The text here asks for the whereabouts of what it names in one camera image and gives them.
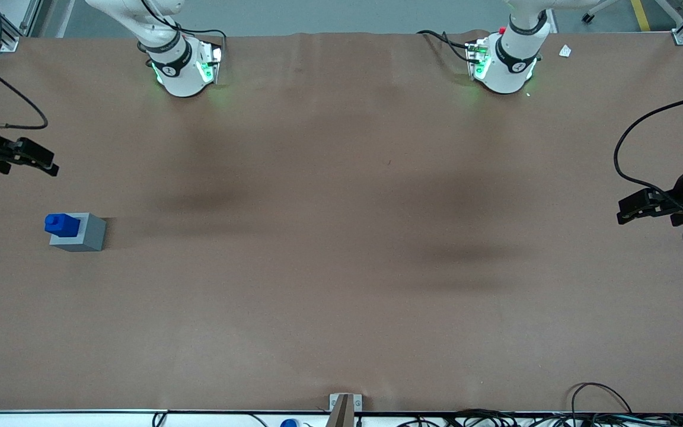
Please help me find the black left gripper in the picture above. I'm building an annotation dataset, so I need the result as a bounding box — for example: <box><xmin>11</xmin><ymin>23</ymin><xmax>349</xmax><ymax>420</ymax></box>
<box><xmin>617</xmin><ymin>162</ymin><xmax>683</xmax><ymax>228</ymax></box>

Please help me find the blue plastic part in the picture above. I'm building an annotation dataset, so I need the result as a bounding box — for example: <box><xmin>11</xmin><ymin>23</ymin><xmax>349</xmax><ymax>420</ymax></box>
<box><xmin>44</xmin><ymin>213</ymin><xmax>82</xmax><ymax>238</ymax></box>

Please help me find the gray square base block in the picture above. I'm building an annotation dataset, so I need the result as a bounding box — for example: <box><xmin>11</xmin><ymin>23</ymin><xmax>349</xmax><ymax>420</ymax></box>
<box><xmin>49</xmin><ymin>212</ymin><xmax>107</xmax><ymax>253</ymax></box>

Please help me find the white chair leg with caster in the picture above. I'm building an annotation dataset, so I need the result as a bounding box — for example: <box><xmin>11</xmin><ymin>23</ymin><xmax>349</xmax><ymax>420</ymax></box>
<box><xmin>581</xmin><ymin>0</ymin><xmax>621</xmax><ymax>24</ymax></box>

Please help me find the brown table mat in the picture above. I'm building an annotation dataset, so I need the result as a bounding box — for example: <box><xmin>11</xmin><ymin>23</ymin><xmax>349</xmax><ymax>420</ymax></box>
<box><xmin>0</xmin><ymin>30</ymin><xmax>683</xmax><ymax>415</ymax></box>

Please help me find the long black left gripper cable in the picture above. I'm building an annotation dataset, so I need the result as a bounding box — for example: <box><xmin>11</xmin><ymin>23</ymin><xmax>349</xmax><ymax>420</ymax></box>
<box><xmin>614</xmin><ymin>92</ymin><xmax>683</xmax><ymax>215</ymax></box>

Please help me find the black arched cable loop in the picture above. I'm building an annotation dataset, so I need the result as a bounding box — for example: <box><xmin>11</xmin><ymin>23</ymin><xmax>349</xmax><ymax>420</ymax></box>
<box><xmin>569</xmin><ymin>382</ymin><xmax>634</xmax><ymax>416</ymax></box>

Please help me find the black cable tangle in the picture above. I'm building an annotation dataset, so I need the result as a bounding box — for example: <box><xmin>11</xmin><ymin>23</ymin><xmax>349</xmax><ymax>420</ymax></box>
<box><xmin>394</xmin><ymin>408</ymin><xmax>683</xmax><ymax>427</ymax></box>

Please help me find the black left arm base cable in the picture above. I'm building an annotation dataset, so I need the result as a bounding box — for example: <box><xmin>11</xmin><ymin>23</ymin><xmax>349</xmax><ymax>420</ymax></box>
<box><xmin>416</xmin><ymin>29</ymin><xmax>480</xmax><ymax>63</ymax></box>

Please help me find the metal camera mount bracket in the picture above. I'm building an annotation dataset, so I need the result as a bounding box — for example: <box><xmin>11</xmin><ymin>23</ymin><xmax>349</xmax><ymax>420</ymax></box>
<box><xmin>329</xmin><ymin>393</ymin><xmax>363</xmax><ymax>427</ymax></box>

